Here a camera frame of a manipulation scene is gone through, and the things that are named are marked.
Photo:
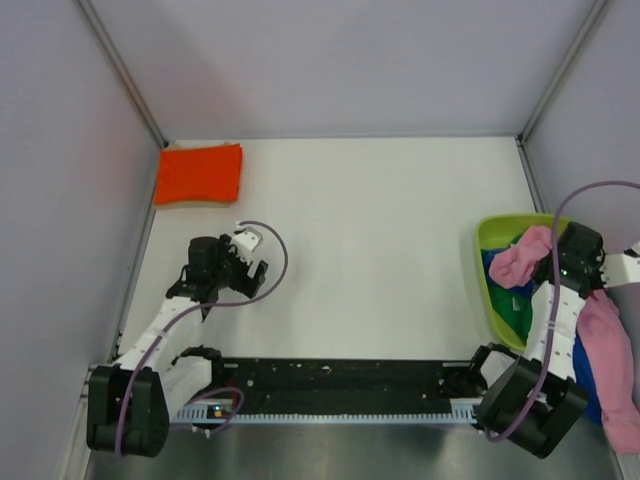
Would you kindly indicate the right aluminium frame post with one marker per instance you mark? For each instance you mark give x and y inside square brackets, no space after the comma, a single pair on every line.
[588,28]

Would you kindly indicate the left aluminium frame post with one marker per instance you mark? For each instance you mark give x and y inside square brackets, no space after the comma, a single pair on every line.
[117,64]

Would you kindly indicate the blue t shirt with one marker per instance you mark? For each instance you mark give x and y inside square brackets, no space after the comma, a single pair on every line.
[581,364]

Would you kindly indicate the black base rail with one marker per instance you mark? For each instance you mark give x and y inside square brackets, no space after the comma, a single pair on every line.
[337,386]

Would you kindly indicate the grey slotted cable duct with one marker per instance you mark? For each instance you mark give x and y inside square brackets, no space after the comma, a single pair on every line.
[448,412]

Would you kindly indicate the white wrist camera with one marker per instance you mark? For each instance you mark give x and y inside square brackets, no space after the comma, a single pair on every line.
[245,241]
[622,269]

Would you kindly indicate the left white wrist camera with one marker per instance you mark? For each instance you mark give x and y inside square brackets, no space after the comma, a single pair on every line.
[245,241]

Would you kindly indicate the pink t shirt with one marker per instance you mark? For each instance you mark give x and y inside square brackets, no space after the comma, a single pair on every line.
[607,345]

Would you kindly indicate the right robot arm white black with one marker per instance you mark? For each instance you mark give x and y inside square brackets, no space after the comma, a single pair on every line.
[533,397]

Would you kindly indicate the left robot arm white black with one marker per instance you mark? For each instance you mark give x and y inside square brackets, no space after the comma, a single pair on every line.
[132,401]

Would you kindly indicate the green t shirt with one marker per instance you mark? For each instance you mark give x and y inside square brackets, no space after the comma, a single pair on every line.
[514,307]

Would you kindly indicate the aluminium frame post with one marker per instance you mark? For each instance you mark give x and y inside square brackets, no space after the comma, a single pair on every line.
[588,28]
[117,64]

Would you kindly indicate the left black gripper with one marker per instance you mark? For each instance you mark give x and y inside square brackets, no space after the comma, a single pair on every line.
[246,286]

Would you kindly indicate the green plastic basket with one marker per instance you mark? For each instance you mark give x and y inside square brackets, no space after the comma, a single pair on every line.
[503,231]

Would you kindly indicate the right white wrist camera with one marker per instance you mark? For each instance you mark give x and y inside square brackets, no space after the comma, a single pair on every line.
[622,269]

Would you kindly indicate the folded orange t shirt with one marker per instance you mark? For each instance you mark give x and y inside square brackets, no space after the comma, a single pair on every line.
[197,175]

